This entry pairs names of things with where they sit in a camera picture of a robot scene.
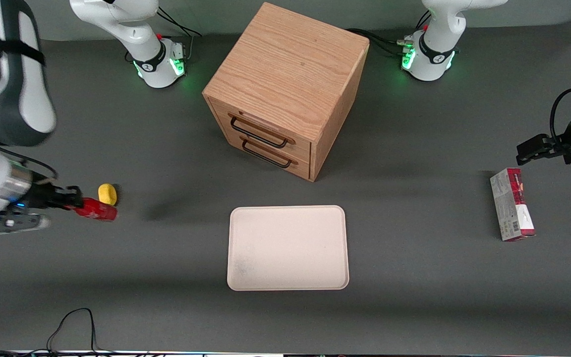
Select black metal drawer handle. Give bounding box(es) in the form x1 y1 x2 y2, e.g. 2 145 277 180
229 116 289 149
241 140 292 169

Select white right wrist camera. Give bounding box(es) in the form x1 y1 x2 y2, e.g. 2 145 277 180
0 214 52 235

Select black left arm base cables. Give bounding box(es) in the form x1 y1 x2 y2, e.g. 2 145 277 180
345 28 415 56

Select beige plastic tray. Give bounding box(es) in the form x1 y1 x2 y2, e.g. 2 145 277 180
227 205 350 291

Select dark grey table mat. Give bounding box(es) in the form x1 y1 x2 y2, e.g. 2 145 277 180
0 19 571 354

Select black arm base cables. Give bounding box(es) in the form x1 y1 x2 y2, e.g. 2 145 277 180
345 28 415 56
154 9 203 39

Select wooden drawer cabinet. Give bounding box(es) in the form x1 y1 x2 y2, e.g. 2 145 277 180
202 2 370 182

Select wooden drawer front with handle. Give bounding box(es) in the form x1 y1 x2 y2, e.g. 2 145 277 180
225 133 312 181
208 97 312 163

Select grey and red carton box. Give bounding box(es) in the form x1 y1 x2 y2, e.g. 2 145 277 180
490 168 536 242

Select yellow lemon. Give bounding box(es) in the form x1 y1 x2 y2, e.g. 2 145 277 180
98 183 117 206

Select red coke bottle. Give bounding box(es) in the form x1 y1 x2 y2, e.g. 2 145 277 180
74 197 118 222

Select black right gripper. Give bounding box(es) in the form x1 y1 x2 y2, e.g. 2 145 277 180
22 180 86 212

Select black right arm base cables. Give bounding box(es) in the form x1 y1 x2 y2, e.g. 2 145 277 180
154 9 203 39

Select thin black looped cable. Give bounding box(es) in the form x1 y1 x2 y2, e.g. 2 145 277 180
0 307 117 356

